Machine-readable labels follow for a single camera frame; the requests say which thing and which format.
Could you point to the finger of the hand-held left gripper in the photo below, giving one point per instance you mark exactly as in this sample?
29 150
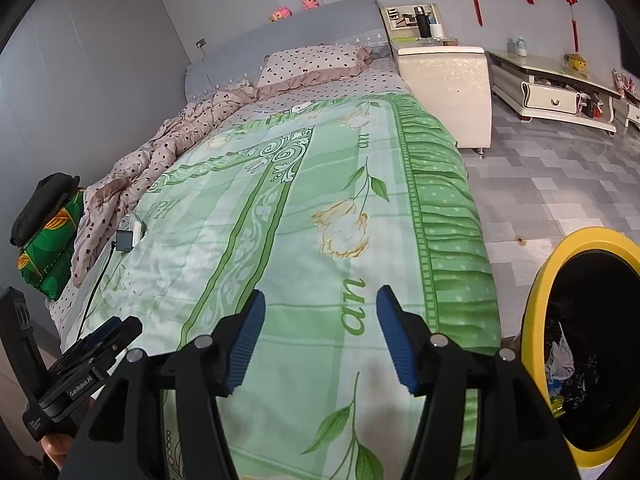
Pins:
122 337
102 332

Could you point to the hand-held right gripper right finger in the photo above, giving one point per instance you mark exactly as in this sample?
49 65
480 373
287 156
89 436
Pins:
397 340

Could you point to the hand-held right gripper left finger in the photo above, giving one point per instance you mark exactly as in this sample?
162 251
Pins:
245 345

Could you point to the yellow trash can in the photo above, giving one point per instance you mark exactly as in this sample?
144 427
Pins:
536 310

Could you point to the white tissue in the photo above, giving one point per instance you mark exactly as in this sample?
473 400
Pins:
560 360

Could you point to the blue glove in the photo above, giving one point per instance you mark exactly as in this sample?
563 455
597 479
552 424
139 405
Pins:
557 389

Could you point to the green yellow snack packet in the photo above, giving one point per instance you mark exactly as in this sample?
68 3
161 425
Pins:
559 407

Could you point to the person's left hand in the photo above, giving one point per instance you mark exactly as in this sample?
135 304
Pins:
57 445

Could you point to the black power adapter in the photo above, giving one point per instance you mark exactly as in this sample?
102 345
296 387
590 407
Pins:
124 241

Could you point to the green leaf-print folded blanket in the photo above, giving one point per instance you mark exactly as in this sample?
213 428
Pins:
50 250

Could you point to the white power strip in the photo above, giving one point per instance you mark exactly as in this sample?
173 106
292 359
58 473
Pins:
137 227

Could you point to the black folded clothing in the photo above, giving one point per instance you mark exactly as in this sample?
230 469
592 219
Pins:
40 205

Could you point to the green floral bedspread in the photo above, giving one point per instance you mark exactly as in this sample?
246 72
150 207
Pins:
300 200

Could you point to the pink polka-dot quilt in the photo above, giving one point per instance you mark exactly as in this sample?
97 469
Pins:
165 145

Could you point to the cream nightstand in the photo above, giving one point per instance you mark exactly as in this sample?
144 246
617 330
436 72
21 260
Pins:
445 95

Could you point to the polka-dot bed sheet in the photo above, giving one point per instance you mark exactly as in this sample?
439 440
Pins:
370 80

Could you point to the cream TV cabinet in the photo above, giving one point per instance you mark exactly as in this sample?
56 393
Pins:
545 95

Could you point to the pink polka-dot pillow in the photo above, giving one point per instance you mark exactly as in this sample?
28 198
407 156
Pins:
310 62

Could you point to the flat green pad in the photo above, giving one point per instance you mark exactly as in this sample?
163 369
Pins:
405 38

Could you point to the dark items on cabinet shelf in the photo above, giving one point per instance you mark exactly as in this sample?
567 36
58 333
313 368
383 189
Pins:
592 105

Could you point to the white cup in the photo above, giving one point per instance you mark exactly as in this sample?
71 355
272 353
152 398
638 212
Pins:
436 31

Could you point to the white baby bottle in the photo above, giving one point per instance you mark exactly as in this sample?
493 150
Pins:
519 46

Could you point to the black thermos bottle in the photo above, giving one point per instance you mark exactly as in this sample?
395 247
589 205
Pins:
423 22

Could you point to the grey upholstered bed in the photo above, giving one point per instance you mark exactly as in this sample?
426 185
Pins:
300 30

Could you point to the black and white picture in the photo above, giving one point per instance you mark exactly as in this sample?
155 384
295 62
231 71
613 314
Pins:
397 17

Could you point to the small cream side cabinet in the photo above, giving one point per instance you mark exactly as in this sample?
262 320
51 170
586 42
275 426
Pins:
631 112

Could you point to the yellow plush toy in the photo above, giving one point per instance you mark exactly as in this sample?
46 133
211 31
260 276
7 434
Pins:
576 64

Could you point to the pink plush doll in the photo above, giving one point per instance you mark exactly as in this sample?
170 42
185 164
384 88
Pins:
280 14
309 1

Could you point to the pink figurines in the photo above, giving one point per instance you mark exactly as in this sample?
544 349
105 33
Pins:
624 81

